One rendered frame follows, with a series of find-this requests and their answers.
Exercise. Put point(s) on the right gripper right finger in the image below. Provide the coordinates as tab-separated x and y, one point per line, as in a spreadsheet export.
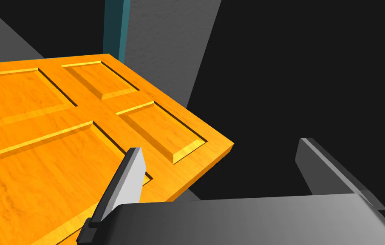
328	170

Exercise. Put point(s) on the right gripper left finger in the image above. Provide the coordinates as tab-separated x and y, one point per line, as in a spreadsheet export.
128	183

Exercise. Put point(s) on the orange panelled wooden door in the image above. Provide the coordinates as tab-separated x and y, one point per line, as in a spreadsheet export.
60	136

